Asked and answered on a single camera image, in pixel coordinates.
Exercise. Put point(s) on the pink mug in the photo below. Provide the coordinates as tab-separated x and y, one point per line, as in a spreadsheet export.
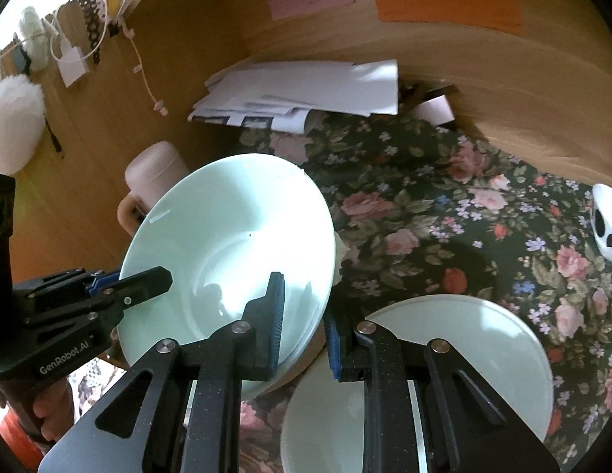
153	167

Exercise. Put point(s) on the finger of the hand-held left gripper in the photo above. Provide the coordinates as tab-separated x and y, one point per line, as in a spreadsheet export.
143	283
104	281

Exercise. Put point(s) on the white fluffy pompom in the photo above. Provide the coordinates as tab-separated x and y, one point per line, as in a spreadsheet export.
15	118

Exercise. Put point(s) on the floral tablecloth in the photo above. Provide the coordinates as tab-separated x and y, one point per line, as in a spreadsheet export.
434	207

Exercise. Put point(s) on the pale green fluffy ornament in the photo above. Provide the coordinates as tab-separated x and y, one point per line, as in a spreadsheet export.
35	34

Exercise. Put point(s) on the black lace band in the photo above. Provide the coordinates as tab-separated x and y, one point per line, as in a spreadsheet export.
91	24

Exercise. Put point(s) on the person's left hand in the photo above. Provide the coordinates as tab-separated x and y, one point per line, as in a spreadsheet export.
52	404

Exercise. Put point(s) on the orange sticky note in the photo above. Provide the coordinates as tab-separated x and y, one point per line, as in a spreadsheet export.
449	7

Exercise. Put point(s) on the white black-spotted bowl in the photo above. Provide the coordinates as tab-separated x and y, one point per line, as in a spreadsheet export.
606	217

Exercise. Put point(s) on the person's left forearm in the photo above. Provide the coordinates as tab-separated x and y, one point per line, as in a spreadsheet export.
15	433

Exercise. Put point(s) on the white paper tag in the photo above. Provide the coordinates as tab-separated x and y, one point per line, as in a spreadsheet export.
72	66

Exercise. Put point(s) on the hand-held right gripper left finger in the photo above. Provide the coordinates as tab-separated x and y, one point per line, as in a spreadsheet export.
274	325

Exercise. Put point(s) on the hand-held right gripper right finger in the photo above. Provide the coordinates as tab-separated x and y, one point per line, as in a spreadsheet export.
331	350

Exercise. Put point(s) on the mint green bowl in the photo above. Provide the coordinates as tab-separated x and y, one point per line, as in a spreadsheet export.
227	217

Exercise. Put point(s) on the stack of white papers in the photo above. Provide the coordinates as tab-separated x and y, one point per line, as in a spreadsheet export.
311	83

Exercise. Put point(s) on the mint green plate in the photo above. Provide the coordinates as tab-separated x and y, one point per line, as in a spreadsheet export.
459	325

